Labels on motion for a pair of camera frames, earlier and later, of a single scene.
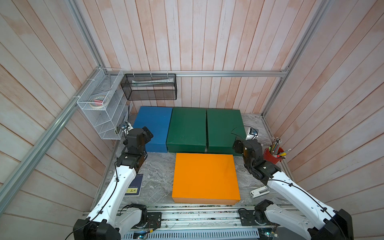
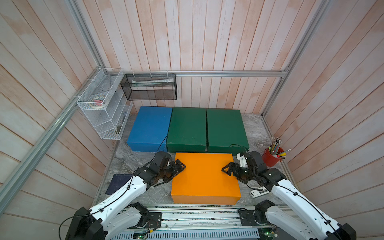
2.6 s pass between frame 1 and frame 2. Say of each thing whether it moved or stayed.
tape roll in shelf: stayed
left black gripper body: moved
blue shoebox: stayed
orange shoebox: stayed
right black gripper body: moved
